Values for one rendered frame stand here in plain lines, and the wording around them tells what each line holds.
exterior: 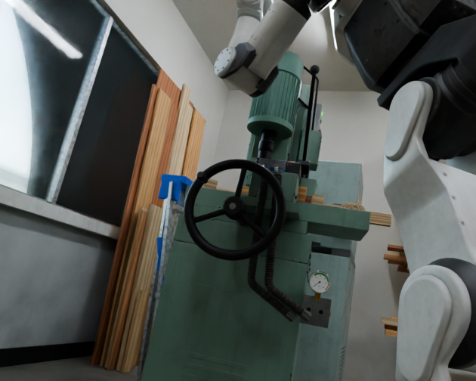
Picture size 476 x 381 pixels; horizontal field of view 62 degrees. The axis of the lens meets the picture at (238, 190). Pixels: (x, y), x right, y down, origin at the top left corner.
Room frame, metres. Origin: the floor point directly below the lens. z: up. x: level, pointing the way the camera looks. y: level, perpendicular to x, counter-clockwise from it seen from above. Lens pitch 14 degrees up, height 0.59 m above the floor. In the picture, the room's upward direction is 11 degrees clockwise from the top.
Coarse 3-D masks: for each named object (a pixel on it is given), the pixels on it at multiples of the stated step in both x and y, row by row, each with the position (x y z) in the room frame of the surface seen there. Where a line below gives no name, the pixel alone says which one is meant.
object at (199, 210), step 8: (200, 208) 1.29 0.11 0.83; (208, 208) 1.29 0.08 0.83; (216, 208) 1.28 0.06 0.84; (224, 216) 1.27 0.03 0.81; (248, 216) 1.26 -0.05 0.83; (264, 216) 1.24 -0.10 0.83; (264, 224) 1.24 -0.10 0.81; (288, 224) 1.23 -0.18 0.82; (296, 224) 1.22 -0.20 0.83; (304, 224) 1.22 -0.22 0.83; (296, 232) 1.22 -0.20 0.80; (304, 232) 1.22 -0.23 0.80
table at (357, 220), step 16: (208, 192) 1.29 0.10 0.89; (224, 192) 1.28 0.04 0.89; (288, 208) 1.14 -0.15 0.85; (304, 208) 1.22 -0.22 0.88; (320, 208) 1.21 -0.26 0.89; (336, 208) 1.20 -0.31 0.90; (320, 224) 1.22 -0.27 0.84; (336, 224) 1.20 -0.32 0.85; (352, 224) 1.19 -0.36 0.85; (368, 224) 1.18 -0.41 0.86
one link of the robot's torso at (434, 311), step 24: (408, 288) 0.56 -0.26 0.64; (432, 288) 0.52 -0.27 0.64; (456, 288) 0.49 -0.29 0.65; (408, 312) 0.56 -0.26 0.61; (432, 312) 0.52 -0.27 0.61; (456, 312) 0.49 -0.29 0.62; (408, 336) 0.55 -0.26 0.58; (432, 336) 0.51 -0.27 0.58; (456, 336) 0.49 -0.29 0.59; (408, 360) 0.55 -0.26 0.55; (432, 360) 0.52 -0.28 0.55
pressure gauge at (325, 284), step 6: (312, 276) 1.15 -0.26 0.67; (318, 276) 1.14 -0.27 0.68; (324, 276) 1.14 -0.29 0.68; (312, 282) 1.15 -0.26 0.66; (318, 282) 1.14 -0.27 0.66; (324, 282) 1.14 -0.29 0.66; (330, 282) 1.13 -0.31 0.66; (312, 288) 1.14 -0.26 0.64; (318, 288) 1.14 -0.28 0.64; (324, 288) 1.14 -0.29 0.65; (318, 294) 1.16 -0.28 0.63; (318, 300) 1.16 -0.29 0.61
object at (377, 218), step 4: (372, 212) 1.32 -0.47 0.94; (376, 212) 1.32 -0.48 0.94; (372, 216) 1.32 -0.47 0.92; (376, 216) 1.32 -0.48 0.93; (380, 216) 1.32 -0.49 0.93; (384, 216) 1.31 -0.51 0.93; (388, 216) 1.31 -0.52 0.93; (372, 220) 1.32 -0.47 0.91; (376, 220) 1.32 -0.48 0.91; (380, 220) 1.31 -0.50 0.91; (384, 220) 1.31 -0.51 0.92; (388, 220) 1.31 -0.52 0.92; (372, 224) 1.33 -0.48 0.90; (376, 224) 1.32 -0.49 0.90; (380, 224) 1.31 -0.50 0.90; (384, 224) 1.31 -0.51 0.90; (388, 224) 1.31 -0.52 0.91
